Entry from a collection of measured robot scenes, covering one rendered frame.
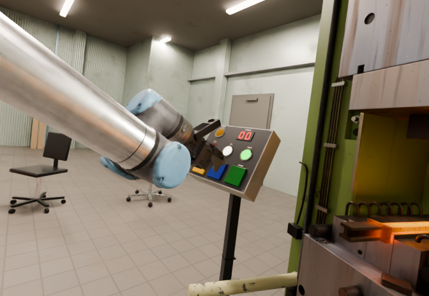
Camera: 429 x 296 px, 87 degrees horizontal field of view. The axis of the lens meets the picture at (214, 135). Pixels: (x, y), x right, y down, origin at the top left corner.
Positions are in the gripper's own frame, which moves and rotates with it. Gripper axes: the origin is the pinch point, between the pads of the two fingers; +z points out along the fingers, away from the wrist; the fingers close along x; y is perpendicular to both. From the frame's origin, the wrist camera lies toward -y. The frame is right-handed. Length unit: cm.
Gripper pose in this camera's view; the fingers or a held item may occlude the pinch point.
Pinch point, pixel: (223, 161)
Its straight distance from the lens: 79.5
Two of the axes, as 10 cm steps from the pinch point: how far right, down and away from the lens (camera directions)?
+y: -4.5, 8.4, -3.1
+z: 5.8, 5.4, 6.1
